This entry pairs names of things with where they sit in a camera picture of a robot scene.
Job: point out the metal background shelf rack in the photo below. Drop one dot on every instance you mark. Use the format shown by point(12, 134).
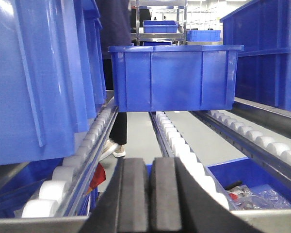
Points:
point(178, 6)

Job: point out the middle white roller rail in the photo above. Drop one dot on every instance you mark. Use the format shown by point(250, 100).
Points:
point(173, 144)

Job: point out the blue crate far right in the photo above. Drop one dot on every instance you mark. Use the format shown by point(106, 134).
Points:
point(203, 35)

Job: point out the steel shelf front beam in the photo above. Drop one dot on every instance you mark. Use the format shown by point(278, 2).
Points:
point(269, 221)

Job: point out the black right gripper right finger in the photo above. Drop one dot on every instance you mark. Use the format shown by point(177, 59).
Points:
point(179, 205)

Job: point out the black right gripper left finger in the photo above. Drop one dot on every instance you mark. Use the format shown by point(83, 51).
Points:
point(123, 207)

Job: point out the blue bin on far shelf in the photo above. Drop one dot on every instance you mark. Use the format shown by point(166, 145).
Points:
point(155, 26)

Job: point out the stacked blue bins right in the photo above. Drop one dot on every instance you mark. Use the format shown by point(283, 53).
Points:
point(263, 27)

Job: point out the left white roller rail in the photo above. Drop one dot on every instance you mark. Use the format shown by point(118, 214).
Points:
point(64, 192)

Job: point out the large blue bin left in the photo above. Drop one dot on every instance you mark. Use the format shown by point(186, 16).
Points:
point(51, 77)

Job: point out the blue plastic bin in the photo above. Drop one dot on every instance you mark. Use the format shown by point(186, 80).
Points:
point(174, 78)

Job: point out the white roller rail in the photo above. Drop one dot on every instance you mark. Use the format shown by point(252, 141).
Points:
point(261, 149)
point(173, 144)
point(64, 192)

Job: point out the right white roller rail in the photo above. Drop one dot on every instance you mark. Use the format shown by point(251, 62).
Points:
point(261, 149)

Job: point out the lower blue bin with parts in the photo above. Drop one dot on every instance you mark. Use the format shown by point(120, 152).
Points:
point(259, 189)

